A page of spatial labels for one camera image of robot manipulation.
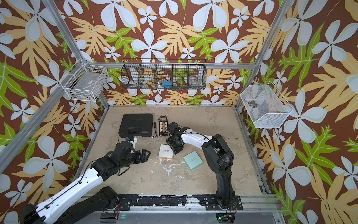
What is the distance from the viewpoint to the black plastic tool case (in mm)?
1001

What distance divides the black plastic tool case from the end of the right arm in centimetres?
23

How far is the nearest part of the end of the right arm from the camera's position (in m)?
0.70
